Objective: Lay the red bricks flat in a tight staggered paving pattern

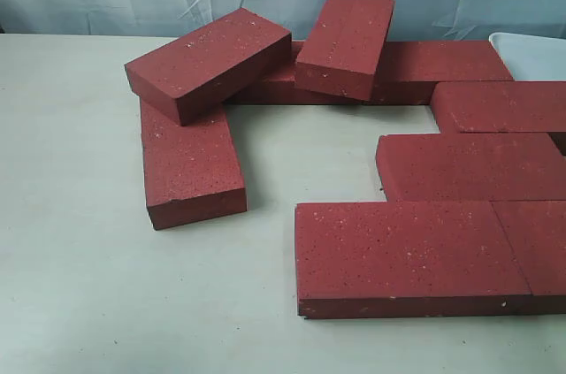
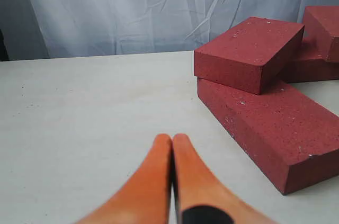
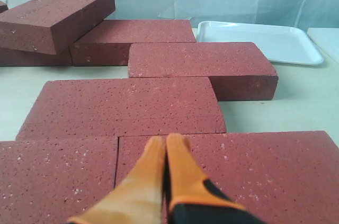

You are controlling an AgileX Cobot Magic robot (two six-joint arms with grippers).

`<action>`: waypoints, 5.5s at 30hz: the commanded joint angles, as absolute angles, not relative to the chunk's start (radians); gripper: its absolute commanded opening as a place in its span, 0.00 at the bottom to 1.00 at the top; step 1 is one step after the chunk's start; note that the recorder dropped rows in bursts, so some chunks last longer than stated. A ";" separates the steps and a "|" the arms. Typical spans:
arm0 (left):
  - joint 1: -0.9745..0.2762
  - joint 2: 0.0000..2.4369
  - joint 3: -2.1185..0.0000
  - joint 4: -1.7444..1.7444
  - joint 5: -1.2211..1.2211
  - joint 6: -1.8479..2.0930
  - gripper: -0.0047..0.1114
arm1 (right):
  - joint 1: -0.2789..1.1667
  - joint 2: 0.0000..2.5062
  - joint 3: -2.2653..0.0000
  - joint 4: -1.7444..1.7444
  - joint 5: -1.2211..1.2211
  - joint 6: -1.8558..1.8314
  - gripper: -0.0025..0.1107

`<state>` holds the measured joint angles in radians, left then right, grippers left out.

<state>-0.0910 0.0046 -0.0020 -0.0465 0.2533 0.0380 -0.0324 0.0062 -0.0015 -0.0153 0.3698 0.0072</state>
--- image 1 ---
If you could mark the back left red brick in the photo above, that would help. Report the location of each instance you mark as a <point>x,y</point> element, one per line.
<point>277,88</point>

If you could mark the front right red brick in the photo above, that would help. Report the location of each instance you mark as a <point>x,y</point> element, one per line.
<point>536,232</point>

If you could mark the third row red brick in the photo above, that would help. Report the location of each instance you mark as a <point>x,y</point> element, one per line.
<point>470,167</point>

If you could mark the red brick with white specks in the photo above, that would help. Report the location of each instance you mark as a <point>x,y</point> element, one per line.
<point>198,71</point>

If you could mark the second row right brick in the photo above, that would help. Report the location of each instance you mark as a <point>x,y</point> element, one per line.
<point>501,107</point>

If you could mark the red brick with groove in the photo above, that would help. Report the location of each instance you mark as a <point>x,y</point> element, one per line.
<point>341,54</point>

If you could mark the white plastic tray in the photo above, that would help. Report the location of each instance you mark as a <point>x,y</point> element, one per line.
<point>531,57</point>

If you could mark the back right red brick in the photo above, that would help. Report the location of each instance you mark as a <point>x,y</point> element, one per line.
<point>408,72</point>

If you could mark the front large red brick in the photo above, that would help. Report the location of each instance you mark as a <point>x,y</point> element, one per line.
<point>404,259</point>

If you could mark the long red brick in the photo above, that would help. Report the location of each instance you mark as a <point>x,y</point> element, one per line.
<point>191,173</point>

